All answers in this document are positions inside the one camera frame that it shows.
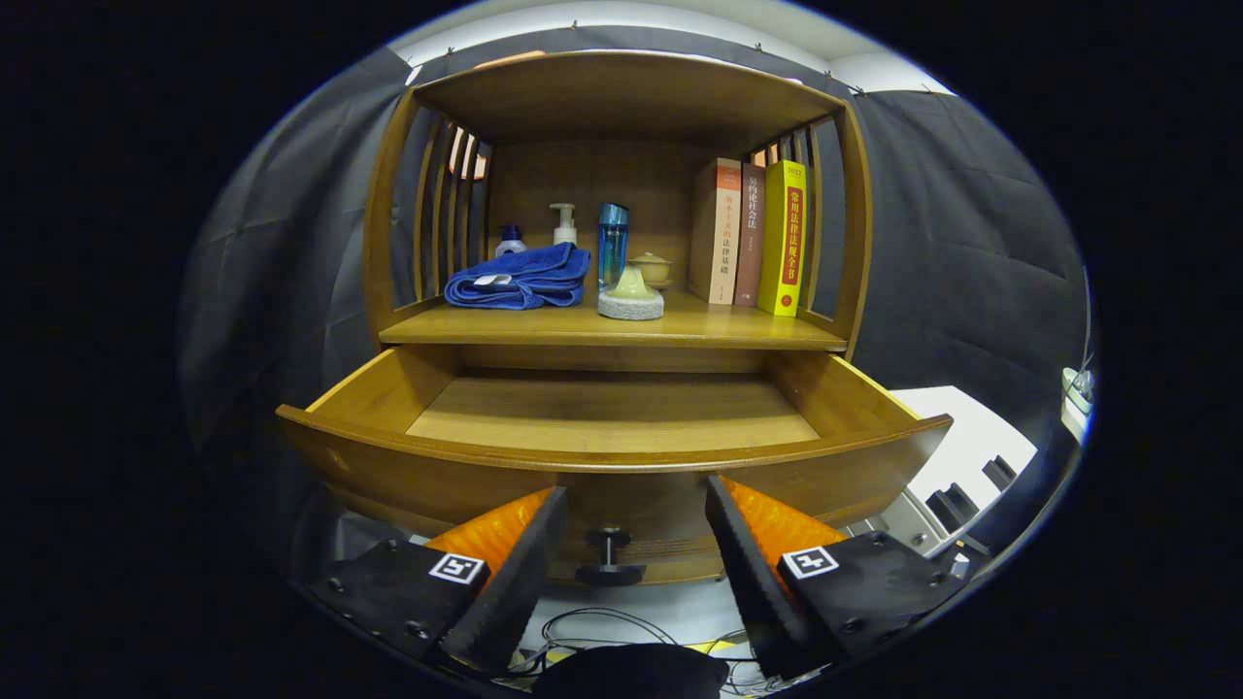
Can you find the white flat surface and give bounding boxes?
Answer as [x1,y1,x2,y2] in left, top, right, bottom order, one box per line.
[889,385,1040,506]

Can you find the white power strip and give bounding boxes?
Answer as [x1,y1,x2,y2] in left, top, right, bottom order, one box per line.
[1060,364,1096,446]

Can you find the black drawer knob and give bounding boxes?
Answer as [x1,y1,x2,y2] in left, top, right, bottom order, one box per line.
[575,527,648,587]

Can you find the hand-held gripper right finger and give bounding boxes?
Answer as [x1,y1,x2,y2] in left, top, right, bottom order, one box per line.
[704,474,972,681]

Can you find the thin black floor cables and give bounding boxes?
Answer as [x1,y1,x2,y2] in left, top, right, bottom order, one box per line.
[505,607,807,695]

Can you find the blue folded towel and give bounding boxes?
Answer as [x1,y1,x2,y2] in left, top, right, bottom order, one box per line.
[444,243,591,312]

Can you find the blue glass bottle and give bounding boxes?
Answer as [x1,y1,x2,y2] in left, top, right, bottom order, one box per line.
[597,202,629,290]

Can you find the grey panelled cabinet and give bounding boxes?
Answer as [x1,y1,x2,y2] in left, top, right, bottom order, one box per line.
[843,488,957,559]

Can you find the yellow book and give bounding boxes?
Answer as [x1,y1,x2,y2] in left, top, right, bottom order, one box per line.
[756,159,808,318]

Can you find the brown book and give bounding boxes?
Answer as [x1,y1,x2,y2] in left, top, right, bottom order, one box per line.
[733,161,767,309]

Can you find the beige orange-spined book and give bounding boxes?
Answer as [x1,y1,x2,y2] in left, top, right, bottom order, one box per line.
[688,157,743,306]

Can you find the wooden cabinet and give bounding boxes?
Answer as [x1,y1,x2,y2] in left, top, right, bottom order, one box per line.
[362,49,873,362]

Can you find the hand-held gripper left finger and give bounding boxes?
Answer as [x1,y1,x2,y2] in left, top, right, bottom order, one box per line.
[306,485,572,676]

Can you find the wooden drawer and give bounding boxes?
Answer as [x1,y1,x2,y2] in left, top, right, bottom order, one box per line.
[275,345,955,586]

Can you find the wooden countertop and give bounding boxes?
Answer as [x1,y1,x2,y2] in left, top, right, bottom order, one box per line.
[379,286,851,352]

